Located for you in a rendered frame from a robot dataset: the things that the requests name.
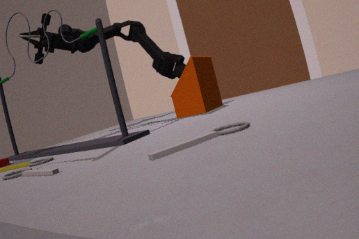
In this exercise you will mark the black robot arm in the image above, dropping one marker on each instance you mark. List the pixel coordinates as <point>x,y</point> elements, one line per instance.
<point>163,62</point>

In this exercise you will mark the grey ring with yellow handle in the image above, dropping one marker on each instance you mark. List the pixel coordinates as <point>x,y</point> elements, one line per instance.
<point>36,162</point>

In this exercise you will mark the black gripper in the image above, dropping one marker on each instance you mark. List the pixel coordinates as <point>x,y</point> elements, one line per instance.
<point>38,44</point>

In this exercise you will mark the grey loop with straight handle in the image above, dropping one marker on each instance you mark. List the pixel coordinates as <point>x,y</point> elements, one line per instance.
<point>214,133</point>
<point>30,172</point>

